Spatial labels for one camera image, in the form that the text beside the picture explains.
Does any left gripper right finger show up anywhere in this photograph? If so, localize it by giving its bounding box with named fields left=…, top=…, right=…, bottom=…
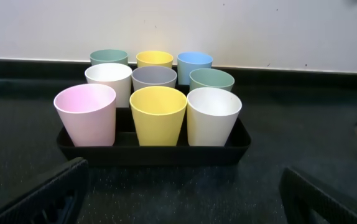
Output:
left=279, top=166, right=357, bottom=224

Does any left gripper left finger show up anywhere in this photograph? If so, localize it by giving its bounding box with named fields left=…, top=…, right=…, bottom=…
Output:
left=0, top=157, right=90, bottom=224

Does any pink cup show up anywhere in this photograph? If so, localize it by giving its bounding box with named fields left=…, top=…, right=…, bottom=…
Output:
left=53, top=83, right=117, bottom=147

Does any black tray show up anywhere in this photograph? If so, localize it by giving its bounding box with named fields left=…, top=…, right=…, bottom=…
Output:
left=56, top=83, right=252, bottom=166

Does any yellow cup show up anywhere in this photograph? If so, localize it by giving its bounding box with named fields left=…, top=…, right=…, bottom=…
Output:
left=129, top=86, right=188, bottom=147
left=136, top=50, right=174, bottom=69

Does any white cup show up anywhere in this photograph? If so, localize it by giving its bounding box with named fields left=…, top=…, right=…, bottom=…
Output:
left=84, top=62, right=133, bottom=108
left=186, top=86, right=243, bottom=147

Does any green cup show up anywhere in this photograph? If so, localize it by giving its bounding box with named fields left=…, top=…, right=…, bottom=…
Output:
left=90, top=49, right=129, bottom=67
left=188, top=68, right=236, bottom=93

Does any grey cup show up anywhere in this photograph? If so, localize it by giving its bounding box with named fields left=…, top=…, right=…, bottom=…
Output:
left=131, top=65, right=178, bottom=93

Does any blue cup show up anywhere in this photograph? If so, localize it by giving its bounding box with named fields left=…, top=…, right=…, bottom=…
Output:
left=177, top=51, right=214, bottom=86

